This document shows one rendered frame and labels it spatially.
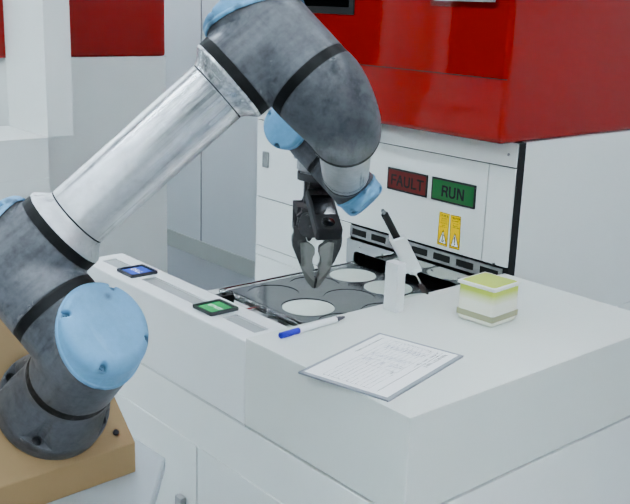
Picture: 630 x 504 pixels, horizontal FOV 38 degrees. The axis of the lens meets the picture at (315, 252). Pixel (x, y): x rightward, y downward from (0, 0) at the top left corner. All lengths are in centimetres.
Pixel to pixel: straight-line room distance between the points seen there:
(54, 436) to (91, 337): 18
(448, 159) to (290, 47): 84
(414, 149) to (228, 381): 73
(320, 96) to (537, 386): 55
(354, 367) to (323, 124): 38
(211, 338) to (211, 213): 382
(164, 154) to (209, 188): 415
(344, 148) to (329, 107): 7
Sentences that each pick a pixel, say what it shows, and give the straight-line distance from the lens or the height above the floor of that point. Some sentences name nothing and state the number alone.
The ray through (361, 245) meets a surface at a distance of 210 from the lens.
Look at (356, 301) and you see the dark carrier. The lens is 183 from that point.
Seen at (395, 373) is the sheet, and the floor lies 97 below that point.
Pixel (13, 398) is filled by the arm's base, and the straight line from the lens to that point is 125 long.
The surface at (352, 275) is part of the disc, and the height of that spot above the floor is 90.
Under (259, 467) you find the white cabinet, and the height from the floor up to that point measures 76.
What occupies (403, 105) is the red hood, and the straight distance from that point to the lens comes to 192.
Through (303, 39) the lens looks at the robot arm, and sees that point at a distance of 113.
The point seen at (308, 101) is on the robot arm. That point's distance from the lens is 111.
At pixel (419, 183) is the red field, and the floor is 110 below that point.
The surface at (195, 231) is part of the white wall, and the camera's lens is 547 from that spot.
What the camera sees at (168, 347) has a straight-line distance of 163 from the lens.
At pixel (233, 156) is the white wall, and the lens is 507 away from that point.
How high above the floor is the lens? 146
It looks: 15 degrees down
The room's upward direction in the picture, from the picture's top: 2 degrees clockwise
